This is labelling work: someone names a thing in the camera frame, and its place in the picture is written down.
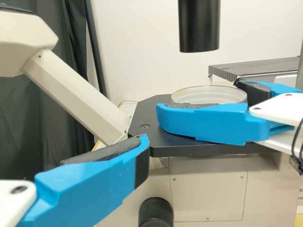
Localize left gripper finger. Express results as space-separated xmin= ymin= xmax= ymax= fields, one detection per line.
xmin=18 ymin=133 xmax=151 ymax=227

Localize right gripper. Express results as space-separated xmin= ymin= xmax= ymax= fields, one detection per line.
xmin=156 ymin=80 xmax=303 ymax=156

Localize petri dish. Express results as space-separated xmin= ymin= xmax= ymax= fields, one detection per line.
xmin=170 ymin=85 xmax=248 ymax=106

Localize black platform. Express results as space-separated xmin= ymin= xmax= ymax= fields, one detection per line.
xmin=208 ymin=56 xmax=300 ymax=82

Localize cream microscope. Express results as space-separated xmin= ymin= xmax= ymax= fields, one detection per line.
xmin=0 ymin=0 xmax=301 ymax=227

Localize black cable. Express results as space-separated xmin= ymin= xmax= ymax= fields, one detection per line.
xmin=289 ymin=117 xmax=303 ymax=177

